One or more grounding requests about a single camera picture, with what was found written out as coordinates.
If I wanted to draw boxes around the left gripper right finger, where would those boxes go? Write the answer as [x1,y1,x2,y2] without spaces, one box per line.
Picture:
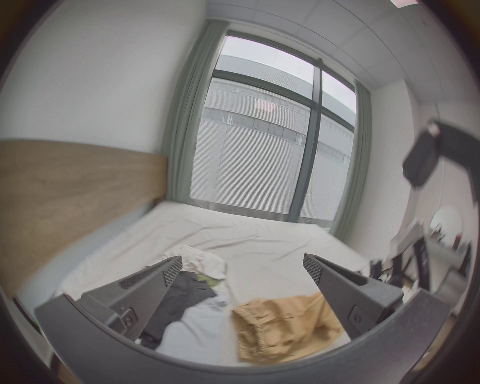
[302,253,404,342]

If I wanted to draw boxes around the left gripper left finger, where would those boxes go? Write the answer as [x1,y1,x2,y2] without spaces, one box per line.
[80,256,184,340]

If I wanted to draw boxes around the tan shorts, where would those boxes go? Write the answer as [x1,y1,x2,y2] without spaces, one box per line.
[232,292,346,364]

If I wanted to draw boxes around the bed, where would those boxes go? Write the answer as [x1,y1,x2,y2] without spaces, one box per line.
[0,139,372,384]

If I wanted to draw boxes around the black garment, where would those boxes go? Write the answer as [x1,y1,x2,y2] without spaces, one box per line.
[140,271,218,350]

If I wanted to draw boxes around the pale blue garment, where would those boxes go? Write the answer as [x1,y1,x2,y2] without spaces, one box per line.
[154,287,241,357]

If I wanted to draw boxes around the white garment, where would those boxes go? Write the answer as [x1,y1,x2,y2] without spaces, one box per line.
[170,245,227,280]

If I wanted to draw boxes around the window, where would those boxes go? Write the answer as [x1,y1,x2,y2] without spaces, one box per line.
[189,32,357,229]

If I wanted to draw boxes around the grey-green curtain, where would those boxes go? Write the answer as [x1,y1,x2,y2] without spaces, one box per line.
[162,19,229,203]

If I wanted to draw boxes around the round wall mirror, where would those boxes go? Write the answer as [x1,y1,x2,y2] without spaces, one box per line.
[430,204,463,250]

